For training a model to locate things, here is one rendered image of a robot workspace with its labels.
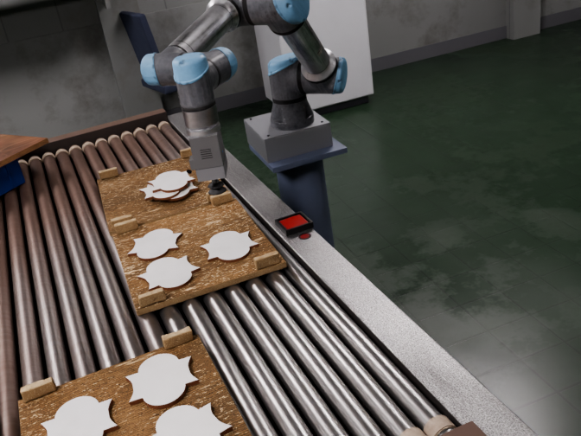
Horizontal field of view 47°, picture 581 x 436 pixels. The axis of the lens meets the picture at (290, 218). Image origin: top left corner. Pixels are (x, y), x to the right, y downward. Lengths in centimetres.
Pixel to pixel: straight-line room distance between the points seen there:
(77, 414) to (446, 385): 64
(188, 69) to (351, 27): 385
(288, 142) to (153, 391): 121
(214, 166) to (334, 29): 375
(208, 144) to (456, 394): 73
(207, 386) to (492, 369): 157
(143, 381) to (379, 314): 47
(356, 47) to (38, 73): 243
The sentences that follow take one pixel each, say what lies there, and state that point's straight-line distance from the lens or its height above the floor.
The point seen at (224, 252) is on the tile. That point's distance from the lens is 161.
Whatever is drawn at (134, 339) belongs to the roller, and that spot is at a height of 92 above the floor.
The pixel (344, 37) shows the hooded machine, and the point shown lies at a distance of 522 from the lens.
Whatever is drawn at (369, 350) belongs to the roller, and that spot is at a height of 92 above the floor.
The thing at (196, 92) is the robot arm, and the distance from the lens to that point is 145.
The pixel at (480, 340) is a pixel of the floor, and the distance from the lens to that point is 276.
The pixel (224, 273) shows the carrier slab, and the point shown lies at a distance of 154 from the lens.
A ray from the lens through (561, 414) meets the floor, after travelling 249.
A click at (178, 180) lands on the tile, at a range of 200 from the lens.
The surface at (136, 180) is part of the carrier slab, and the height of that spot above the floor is 94.
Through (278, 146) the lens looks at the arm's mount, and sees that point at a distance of 224.
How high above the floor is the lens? 172
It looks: 27 degrees down
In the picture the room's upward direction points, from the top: 9 degrees counter-clockwise
